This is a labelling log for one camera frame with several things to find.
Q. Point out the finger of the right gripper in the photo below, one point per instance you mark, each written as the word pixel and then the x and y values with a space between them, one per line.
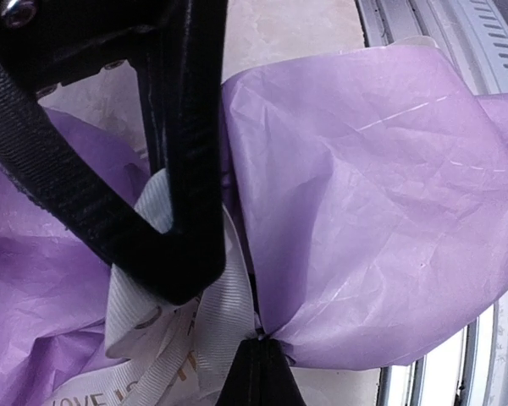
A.
pixel 47 169
pixel 182 138

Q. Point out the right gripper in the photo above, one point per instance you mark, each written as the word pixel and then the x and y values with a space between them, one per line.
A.
pixel 46 43

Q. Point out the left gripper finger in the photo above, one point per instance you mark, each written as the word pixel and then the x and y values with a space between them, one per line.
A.
pixel 260 376

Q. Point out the clear printed cellophane wrap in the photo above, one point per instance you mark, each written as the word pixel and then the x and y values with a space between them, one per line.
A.
pixel 320 252

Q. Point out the purple wrapping paper sheet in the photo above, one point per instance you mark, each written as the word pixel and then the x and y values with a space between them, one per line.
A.
pixel 54 288

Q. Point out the front aluminium rail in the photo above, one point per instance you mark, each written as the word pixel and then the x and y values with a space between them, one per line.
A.
pixel 459 54

